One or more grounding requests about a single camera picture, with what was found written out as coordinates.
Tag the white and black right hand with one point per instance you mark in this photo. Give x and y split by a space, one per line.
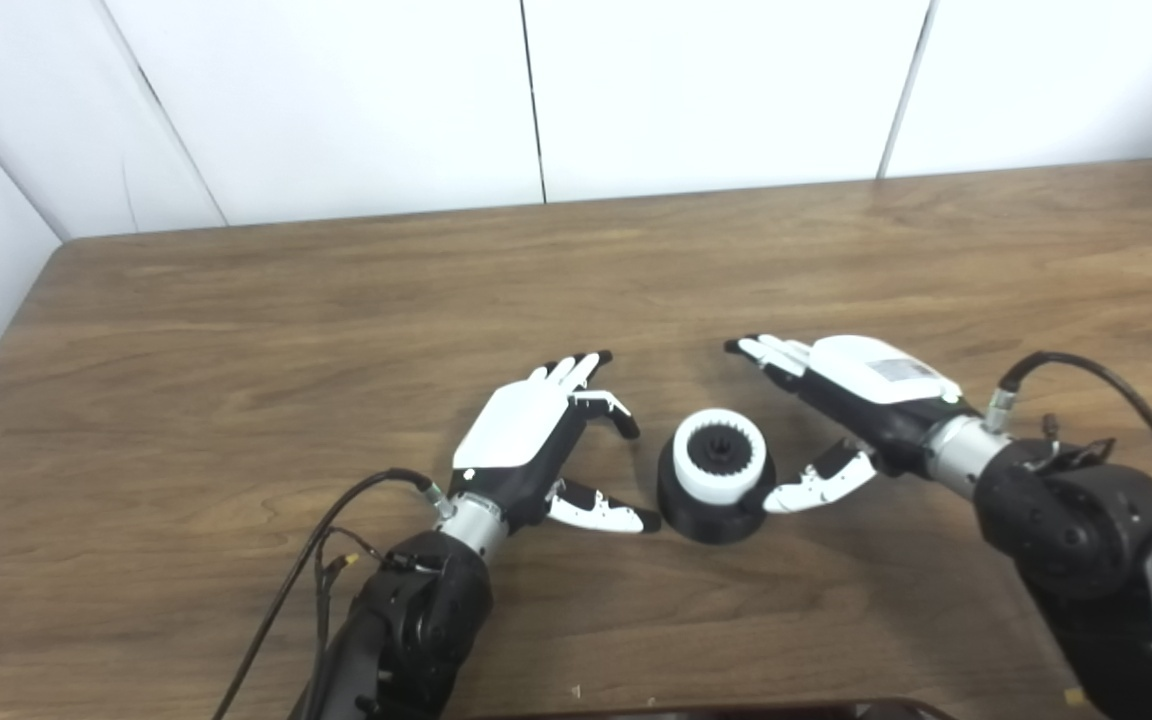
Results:
876 375

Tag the white and black left hand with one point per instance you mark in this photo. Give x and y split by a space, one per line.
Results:
516 430

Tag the round black part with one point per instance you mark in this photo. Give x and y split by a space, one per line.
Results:
706 520

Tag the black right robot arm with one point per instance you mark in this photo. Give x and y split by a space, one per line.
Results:
1066 530

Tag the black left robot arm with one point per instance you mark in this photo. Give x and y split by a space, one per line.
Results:
416 620

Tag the black robot torso edge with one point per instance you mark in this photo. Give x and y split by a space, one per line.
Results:
736 712

